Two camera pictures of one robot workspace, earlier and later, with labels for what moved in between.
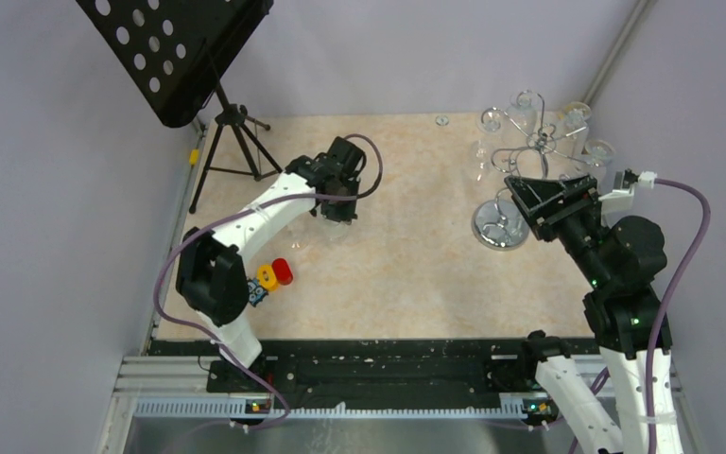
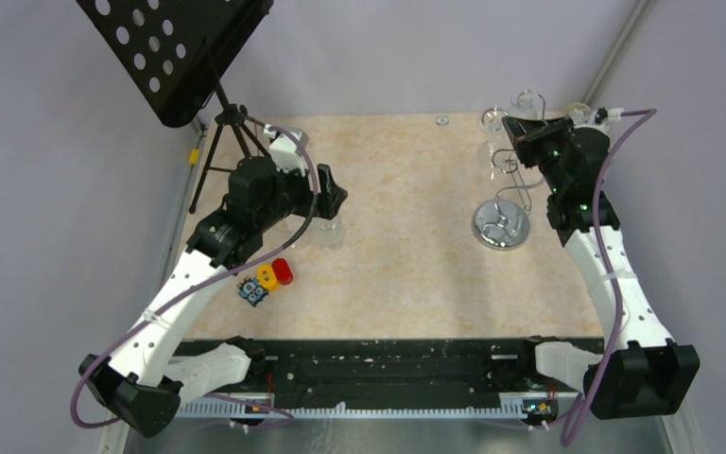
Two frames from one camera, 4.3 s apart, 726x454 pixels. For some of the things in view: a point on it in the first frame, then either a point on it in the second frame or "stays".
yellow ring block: (272, 282) stays
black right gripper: (540, 199) -> (526, 134)
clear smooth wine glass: (300, 235) stays
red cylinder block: (283, 270) stays
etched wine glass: (522, 110) stays
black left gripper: (345, 213) -> (331, 196)
